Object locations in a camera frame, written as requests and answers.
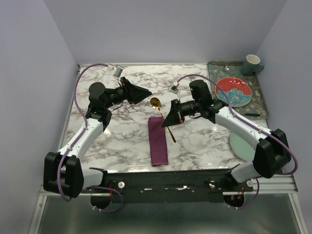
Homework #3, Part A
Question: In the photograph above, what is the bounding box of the gold knife on placemat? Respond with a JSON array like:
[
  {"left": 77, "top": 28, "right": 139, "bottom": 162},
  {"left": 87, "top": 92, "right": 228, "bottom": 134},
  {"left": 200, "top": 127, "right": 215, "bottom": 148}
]
[{"left": 211, "top": 61, "right": 243, "bottom": 66}]

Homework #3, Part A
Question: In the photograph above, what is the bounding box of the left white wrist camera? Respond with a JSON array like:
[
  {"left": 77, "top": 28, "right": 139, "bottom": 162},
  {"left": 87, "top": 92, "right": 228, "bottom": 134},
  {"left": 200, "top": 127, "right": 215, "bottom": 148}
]
[{"left": 111, "top": 65, "right": 123, "bottom": 79}]

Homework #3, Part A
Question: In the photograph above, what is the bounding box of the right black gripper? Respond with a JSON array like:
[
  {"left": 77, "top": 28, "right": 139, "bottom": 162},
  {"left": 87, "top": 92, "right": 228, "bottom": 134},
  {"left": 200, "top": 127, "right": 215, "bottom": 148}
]
[{"left": 161, "top": 99, "right": 201, "bottom": 128}]

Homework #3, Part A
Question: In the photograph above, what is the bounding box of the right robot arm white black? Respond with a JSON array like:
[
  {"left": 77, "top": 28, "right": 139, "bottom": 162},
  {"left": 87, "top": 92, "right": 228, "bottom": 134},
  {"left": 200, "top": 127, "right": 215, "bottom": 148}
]
[{"left": 162, "top": 80, "right": 291, "bottom": 191}]

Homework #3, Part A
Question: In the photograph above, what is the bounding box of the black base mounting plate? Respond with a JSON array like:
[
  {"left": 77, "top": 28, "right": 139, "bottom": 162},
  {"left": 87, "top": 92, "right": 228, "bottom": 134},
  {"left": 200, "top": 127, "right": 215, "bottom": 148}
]
[{"left": 82, "top": 169, "right": 254, "bottom": 203}]

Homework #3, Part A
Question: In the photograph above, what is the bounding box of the aluminium frame rail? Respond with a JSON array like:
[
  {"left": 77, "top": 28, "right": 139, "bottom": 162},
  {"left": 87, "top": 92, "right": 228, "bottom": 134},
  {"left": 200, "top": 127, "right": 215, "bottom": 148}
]
[{"left": 29, "top": 175, "right": 301, "bottom": 234}]

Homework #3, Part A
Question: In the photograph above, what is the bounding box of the gold spoon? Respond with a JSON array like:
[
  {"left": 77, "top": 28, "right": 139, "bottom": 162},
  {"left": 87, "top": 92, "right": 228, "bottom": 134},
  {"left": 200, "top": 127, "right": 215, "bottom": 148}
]
[{"left": 150, "top": 97, "right": 176, "bottom": 143}]

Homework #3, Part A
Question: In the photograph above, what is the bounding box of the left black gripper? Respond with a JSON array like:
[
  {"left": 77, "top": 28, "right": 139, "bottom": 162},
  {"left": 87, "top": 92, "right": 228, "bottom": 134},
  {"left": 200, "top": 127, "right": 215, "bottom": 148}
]
[{"left": 104, "top": 76, "right": 152, "bottom": 109}]

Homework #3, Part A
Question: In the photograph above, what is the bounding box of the floral teal placemat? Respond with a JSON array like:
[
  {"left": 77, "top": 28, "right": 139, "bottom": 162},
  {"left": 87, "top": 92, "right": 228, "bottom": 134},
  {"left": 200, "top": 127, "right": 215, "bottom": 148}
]
[{"left": 207, "top": 61, "right": 268, "bottom": 120}]

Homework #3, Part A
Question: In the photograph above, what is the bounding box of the red and teal plate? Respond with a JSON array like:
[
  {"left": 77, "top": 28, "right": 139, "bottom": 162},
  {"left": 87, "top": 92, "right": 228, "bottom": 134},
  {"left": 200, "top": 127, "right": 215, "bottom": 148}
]
[{"left": 217, "top": 77, "right": 252, "bottom": 107}]

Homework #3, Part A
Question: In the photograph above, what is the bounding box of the dark teal mug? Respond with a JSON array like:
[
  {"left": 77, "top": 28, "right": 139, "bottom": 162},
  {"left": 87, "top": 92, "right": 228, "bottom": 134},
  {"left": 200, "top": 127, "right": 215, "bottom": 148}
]
[{"left": 241, "top": 54, "right": 264, "bottom": 76}]

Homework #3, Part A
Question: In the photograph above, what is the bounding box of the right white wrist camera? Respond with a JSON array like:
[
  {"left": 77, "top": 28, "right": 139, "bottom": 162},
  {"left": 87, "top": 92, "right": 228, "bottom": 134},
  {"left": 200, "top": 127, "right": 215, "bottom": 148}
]
[{"left": 168, "top": 84, "right": 180, "bottom": 95}]

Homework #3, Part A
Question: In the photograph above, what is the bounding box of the light green plate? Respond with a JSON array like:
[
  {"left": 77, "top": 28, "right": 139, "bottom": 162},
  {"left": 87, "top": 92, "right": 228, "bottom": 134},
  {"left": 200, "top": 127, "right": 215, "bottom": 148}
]
[{"left": 230, "top": 133, "right": 255, "bottom": 161}]

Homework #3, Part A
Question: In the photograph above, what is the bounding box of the purple cloth napkin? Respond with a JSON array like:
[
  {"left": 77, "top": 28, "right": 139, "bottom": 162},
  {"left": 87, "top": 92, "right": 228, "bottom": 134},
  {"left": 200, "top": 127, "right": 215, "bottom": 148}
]
[{"left": 148, "top": 117, "right": 168, "bottom": 167}]

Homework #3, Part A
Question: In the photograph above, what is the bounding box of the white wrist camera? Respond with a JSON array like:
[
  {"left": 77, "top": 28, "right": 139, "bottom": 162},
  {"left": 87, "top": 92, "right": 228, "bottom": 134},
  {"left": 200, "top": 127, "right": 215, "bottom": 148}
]
[
  {"left": 111, "top": 65, "right": 123, "bottom": 79},
  {"left": 168, "top": 84, "right": 180, "bottom": 95}
]

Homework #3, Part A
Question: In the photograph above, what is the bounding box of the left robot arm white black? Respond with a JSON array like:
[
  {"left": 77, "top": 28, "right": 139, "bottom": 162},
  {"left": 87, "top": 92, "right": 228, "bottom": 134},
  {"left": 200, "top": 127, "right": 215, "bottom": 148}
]
[{"left": 43, "top": 77, "right": 152, "bottom": 202}]

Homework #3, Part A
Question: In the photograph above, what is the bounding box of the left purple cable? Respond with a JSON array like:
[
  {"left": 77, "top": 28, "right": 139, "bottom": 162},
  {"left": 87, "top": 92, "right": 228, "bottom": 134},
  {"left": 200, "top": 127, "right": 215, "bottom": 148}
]
[{"left": 57, "top": 63, "right": 124, "bottom": 213}]

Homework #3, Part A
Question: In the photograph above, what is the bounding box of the silver spoon on placemat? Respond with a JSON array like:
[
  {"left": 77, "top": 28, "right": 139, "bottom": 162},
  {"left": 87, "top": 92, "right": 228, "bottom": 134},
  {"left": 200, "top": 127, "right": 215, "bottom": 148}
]
[{"left": 223, "top": 66, "right": 234, "bottom": 77}]

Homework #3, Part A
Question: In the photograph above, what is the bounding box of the green handled knife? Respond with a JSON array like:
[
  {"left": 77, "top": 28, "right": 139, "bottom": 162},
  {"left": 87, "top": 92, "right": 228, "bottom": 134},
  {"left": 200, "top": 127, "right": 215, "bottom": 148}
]
[{"left": 244, "top": 113, "right": 260, "bottom": 117}]

